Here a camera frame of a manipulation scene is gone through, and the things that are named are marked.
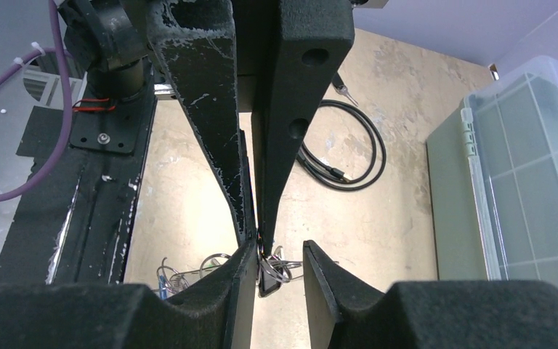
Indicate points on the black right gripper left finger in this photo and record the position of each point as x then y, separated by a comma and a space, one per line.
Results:
215, 312

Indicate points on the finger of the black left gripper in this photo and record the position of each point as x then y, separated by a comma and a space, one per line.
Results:
195, 45
287, 54

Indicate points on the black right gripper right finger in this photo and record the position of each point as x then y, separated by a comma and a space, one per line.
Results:
345, 312

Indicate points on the metal keyring plate with keys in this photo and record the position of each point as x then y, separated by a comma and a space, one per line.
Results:
273, 272

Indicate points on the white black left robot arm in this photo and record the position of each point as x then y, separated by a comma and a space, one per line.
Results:
109, 39

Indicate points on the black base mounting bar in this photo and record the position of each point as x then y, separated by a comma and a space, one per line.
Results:
77, 225

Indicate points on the green clear-lid storage box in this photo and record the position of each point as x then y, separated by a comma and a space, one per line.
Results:
493, 171

